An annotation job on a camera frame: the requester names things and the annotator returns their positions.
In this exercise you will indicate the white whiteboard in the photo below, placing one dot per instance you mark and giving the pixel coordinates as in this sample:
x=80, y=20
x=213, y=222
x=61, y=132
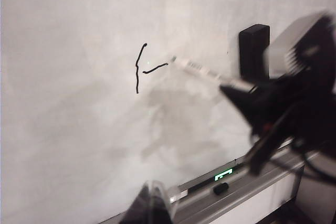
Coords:
x=65, y=77

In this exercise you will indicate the black whiteboard eraser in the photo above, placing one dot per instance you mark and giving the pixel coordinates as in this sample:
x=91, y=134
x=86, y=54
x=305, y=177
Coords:
x=253, y=51

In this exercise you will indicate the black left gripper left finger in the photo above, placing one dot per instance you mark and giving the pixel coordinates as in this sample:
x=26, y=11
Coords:
x=143, y=208

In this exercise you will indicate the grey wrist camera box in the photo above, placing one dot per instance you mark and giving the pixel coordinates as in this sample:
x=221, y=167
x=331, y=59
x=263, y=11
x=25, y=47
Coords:
x=283, y=48

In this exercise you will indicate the aluminium whiteboard tray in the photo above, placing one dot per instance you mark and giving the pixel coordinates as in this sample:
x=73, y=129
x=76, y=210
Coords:
x=249, y=195

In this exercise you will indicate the white whiteboard marker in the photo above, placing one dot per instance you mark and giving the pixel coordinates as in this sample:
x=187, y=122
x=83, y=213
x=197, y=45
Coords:
x=199, y=68

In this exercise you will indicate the black marker cap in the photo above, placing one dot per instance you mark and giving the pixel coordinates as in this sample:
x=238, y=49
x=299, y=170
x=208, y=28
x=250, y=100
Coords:
x=220, y=188

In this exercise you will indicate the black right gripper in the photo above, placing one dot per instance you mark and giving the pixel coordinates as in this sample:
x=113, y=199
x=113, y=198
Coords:
x=302, y=103

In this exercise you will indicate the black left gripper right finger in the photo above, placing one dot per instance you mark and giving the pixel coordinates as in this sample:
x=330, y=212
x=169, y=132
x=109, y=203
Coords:
x=161, y=208

